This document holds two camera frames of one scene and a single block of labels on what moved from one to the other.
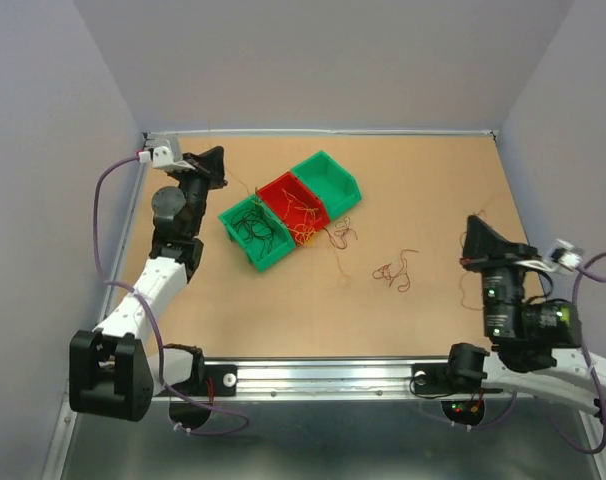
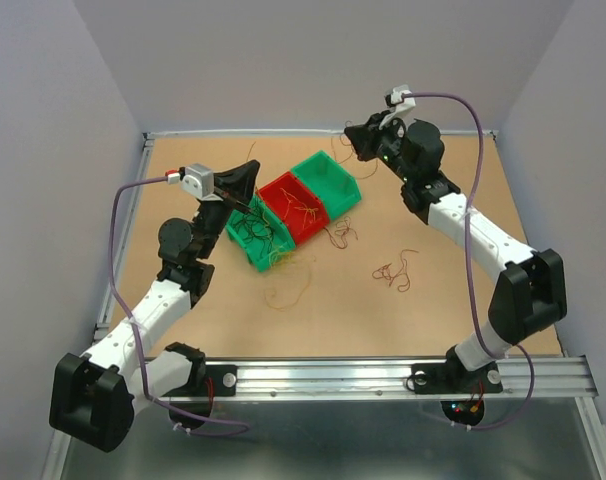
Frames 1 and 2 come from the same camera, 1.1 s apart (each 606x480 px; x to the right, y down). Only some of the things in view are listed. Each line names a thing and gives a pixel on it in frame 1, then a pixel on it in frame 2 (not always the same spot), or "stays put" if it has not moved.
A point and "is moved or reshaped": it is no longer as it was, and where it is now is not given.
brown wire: (253, 223) stays put
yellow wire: (303, 232) is moved or reshaped
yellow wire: (333, 245) -> (284, 255)
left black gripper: (208, 168) -> (236, 184)
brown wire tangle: (385, 272) stays put
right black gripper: (484, 248) -> (364, 139)
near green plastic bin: (251, 226) stays put
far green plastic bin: (330, 180) stays put
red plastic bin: (299, 209) stays put
